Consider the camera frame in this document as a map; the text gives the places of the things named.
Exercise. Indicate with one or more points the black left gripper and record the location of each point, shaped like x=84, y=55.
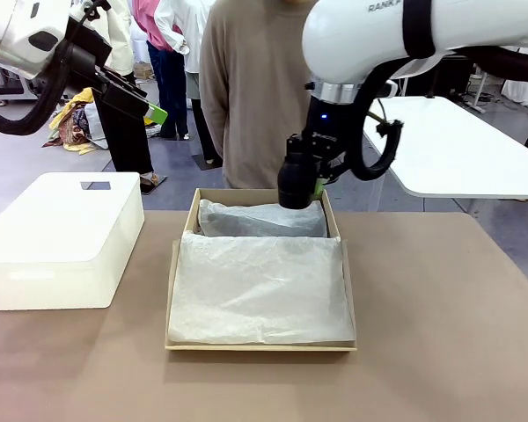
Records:
x=85, y=53

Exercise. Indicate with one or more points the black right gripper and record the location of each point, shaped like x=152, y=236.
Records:
x=327, y=132

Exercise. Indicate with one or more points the white tissue paper sheet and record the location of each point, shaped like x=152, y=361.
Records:
x=259, y=290
x=255, y=222

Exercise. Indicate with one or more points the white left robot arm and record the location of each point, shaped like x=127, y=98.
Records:
x=17, y=26

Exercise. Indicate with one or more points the small brown cardboard box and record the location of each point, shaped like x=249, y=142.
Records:
x=143, y=71

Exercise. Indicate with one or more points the cardboard shoe box base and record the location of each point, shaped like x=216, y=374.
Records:
x=334, y=215

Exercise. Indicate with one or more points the white plastic storage box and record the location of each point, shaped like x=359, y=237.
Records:
x=57, y=237

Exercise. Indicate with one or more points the figure in pink top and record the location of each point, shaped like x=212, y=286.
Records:
x=167, y=66

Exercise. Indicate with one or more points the bystander in black trousers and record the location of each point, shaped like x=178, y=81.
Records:
x=129, y=145

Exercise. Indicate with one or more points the pile of colourful clothes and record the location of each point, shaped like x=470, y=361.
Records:
x=72, y=125

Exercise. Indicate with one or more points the figure in white shirt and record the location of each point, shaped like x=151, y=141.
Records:
x=180, y=26

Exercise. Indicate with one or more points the white equipment cart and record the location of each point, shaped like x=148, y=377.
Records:
x=13, y=85

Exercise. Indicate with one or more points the person in beige sweater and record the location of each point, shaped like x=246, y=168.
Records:
x=246, y=88

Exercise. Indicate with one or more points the white side table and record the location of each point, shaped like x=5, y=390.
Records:
x=444, y=145

